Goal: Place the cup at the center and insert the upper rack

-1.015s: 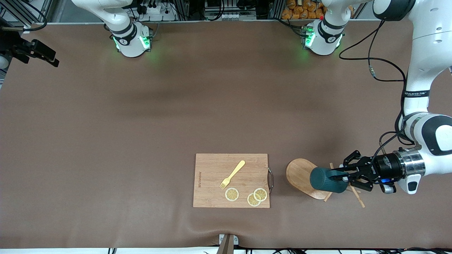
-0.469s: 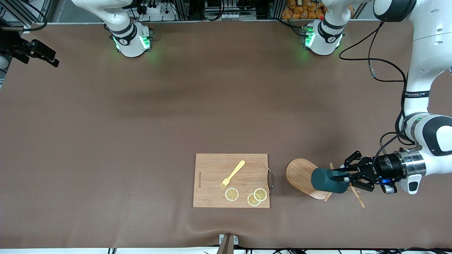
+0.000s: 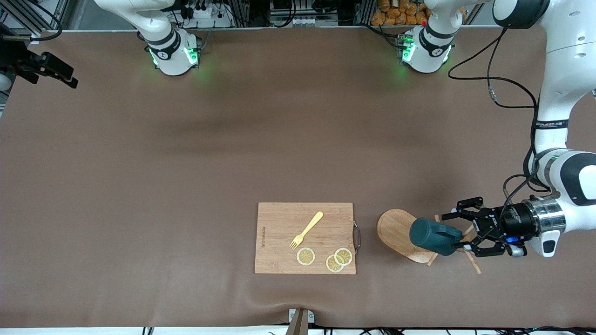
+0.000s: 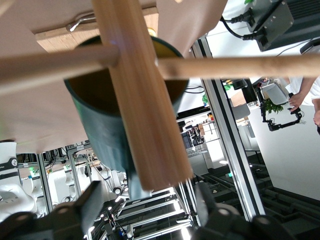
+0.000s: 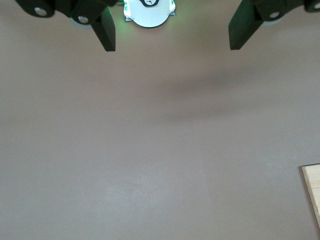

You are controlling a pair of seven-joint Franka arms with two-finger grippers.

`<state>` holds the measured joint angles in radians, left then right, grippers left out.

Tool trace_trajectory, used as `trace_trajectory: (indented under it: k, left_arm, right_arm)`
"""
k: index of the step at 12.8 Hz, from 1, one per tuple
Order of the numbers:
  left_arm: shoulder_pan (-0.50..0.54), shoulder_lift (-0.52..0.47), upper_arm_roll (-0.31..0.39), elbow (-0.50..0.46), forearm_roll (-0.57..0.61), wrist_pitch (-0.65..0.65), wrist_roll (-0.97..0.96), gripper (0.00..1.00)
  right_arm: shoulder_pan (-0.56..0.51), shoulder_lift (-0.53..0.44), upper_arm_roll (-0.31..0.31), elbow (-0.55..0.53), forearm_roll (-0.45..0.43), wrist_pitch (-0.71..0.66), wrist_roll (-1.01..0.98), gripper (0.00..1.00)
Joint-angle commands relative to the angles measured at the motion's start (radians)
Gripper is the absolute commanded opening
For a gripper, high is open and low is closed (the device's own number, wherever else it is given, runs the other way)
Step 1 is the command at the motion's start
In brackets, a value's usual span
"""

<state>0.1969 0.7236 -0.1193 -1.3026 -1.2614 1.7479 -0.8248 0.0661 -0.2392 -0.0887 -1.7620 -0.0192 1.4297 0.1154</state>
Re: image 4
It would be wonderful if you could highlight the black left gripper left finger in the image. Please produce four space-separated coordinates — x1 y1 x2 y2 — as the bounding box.
0 180 105 240

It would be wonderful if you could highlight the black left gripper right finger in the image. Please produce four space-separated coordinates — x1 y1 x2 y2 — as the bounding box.
193 184 296 240

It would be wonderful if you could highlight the teal cup with yellow inside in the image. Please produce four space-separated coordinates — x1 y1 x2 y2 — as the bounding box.
63 34 190 201

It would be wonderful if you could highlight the bystander's bare forearm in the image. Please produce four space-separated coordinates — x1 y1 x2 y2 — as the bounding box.
298 76 317 101

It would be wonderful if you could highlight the wooden mug tree rack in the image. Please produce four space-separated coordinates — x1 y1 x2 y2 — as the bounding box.
0 0 320 193

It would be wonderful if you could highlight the bystander's bare hand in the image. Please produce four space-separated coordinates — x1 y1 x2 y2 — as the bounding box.
288 92 307 109

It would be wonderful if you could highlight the black hand-held gripper device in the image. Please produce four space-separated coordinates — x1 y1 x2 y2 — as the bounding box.
259 92 307 132

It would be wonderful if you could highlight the black control box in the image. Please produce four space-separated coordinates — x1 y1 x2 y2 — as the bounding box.
246 0 320 52

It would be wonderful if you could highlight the aluminium frame post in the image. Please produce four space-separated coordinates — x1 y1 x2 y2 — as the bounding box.
197 37 266 222

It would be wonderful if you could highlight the wooden cutting board, metal handle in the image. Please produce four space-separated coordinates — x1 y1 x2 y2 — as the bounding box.
34 7 160 53

